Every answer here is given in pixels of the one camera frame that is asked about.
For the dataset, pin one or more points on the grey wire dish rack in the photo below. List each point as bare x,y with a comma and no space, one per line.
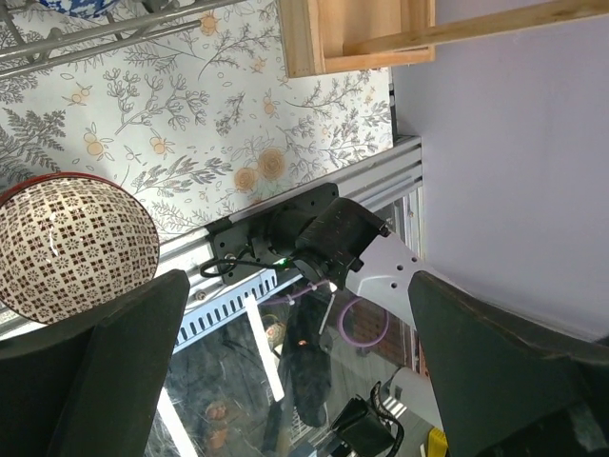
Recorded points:
41,38

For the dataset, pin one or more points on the blue white porcelain bowl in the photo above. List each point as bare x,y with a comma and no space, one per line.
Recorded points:
84,9

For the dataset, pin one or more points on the aluminium rail frame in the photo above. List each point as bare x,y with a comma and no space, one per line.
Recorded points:
373,183

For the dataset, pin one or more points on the wooden tray frame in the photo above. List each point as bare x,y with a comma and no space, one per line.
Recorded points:
324,37

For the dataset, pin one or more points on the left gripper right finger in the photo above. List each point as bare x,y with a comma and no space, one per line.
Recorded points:
504,385

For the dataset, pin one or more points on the brown floral grid bowl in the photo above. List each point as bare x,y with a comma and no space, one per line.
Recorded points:
70,243

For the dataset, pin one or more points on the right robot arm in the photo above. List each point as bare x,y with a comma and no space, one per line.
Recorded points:
326,237

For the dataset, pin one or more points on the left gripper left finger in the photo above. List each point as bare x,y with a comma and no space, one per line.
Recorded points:
89,385

